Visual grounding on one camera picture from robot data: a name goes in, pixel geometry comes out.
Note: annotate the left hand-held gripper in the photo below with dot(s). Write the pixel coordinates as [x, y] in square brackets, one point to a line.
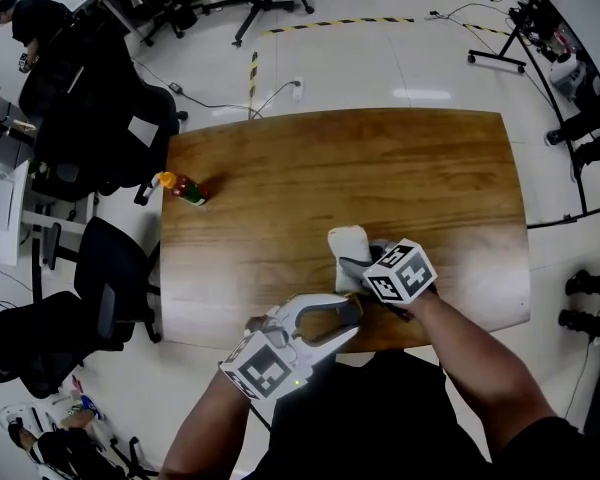
[267, 368]

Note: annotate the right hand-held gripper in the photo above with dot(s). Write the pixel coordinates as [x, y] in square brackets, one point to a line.
[405, 273]

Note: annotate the white cloth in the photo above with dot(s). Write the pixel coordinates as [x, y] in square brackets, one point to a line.
[349, 240]

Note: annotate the hot sauce bottle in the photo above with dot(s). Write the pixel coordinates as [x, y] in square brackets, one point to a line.
[192, 192]

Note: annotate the person's right forearm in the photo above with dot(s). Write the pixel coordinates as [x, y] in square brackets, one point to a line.
[480, 368]

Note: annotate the person's left forearm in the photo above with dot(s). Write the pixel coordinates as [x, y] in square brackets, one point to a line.
[205, 433]

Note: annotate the person's black clothing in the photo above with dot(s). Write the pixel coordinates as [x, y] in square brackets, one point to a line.
[380, 418]

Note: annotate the short yellow black floor tape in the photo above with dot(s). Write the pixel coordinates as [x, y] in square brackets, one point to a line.
[485, 29]
[253, 73]

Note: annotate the long yellow black floor tape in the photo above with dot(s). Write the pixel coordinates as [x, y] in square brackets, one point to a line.
[340, 21]

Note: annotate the blue white shoe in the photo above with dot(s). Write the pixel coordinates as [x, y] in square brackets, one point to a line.
[91, 407]

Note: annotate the black power adapter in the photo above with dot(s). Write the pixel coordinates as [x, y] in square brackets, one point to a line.
[175, 88]

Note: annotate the white side desk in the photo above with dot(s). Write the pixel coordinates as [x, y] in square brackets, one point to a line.
[22, 193]

